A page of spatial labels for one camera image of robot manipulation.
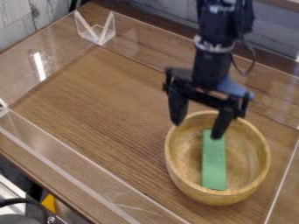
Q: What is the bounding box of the yellow warning sticker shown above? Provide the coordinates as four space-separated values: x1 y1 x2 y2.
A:
42 194 58 213

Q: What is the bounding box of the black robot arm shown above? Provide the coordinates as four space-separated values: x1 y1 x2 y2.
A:
164 0 256 139

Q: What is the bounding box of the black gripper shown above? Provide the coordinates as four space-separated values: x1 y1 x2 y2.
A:
164 48 254 139

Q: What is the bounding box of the brown wooden bowl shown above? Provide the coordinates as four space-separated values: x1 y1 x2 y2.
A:
165 110 272 206

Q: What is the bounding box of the green rectangular block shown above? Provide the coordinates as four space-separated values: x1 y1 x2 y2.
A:
202 129 228 191

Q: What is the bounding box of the black cable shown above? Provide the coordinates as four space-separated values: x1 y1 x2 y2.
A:
0 197 43 224

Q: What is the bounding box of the clear acrylic enclosure wall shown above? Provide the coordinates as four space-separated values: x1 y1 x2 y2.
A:
0 3 299 224

